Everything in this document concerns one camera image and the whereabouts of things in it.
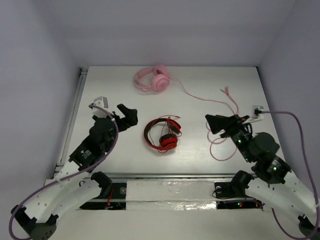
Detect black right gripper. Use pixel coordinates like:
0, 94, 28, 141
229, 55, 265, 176
205, 113, 253, 162

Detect red black headphones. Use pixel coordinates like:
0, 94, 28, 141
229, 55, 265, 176
143, 114, 182, 154

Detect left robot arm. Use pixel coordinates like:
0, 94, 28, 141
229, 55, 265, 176
8, 104, 138, 240

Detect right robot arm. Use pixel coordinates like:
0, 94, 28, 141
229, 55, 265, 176
205, 114, 320, 240

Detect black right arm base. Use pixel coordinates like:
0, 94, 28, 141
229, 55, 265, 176
211, 170, 264, 210

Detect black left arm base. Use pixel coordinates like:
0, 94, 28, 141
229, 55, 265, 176
79, 171, 127, 211

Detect pink headphones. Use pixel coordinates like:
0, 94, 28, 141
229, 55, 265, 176
134, 63, 241, 162

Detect silver foil tape strip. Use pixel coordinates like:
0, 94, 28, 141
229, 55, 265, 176
125, 180, 217, 211

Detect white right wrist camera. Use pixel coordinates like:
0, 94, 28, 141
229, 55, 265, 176
251, 105, 264, 123

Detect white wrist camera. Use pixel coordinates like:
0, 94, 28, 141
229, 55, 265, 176
251, 105, 264, 123
91, 96, 109, 118

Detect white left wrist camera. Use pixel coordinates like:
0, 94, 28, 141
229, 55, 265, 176
91, 96, 109, 118

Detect aluminium rail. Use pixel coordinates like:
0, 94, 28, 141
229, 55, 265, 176
86, 158, 235, 179

